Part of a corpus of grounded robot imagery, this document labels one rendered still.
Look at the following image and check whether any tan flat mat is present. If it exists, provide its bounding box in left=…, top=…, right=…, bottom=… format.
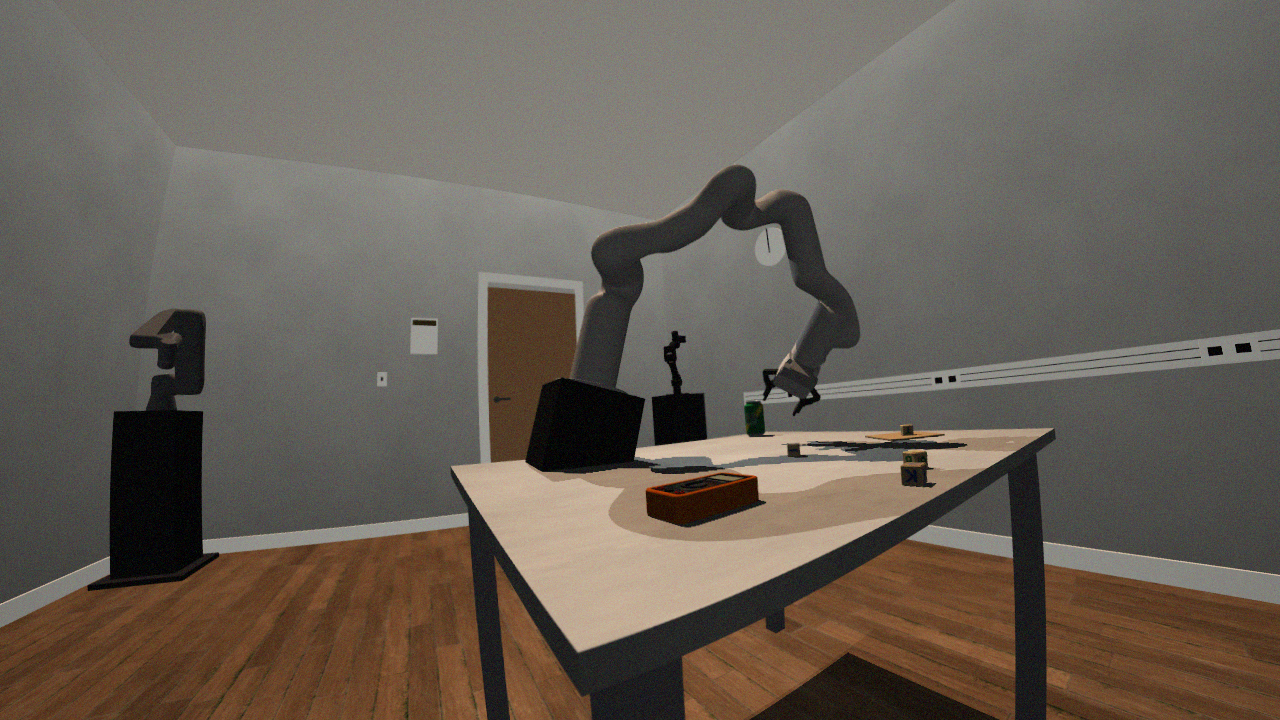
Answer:
left=865, top=430, right=945, bottom=441

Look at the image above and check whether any green drink can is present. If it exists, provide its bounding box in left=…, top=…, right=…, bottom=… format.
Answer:
left=744, top=401, right=765, bottom=437

